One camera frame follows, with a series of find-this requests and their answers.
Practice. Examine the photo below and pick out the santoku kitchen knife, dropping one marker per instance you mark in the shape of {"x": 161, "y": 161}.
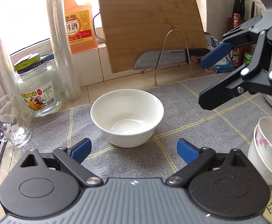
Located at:
{"x": 169, "y": 58}

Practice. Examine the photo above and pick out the tall plain white bowl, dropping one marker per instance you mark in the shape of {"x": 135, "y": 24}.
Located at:
{"x": 127, "y": 118}

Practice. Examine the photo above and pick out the clear drinking glass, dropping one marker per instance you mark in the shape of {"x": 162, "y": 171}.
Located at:
{"x": 13, "y": 124}

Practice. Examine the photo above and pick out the bamboo cutting board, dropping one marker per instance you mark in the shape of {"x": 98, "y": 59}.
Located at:
{"x": 133, "y": 27}

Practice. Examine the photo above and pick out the plastic wrap roll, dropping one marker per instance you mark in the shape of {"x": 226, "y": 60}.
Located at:
{"x": 61, "y": 49}
{"x": 8, "y": 80}

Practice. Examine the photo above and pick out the metal wire rack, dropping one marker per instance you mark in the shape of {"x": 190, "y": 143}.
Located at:
{"x": 165, "y": 40}

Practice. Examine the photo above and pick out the white blue salt bag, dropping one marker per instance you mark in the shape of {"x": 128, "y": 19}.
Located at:
{"x": 225, "y": 64}

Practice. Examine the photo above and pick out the grey checked cloth mat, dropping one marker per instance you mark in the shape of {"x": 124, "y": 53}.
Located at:
{"x": 228, "y": 126}

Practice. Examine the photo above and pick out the glass jar green lid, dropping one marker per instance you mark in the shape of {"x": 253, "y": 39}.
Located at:
{"x": 38, "y": 84}

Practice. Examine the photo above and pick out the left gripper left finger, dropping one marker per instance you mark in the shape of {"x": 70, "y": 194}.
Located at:
{"x": 60, "y": 168}

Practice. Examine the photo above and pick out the dark vinegar bottle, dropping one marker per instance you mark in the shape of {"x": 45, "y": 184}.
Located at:
{"x": 237, "y": 55}

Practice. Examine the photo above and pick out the orange cooking wine jug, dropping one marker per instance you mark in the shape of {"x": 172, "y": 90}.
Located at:
{"x": 79, "y": 25}

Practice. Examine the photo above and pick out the green lid sauce jar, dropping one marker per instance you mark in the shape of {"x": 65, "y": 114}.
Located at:
{"x": 247, "y": 58}

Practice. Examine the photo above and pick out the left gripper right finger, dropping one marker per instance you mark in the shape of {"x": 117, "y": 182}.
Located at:
{"x": 207, "y": 168}

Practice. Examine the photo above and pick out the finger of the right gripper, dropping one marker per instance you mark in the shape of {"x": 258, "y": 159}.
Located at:
{"x": 226, "y": 89}
{"x": 238, "y": 37}

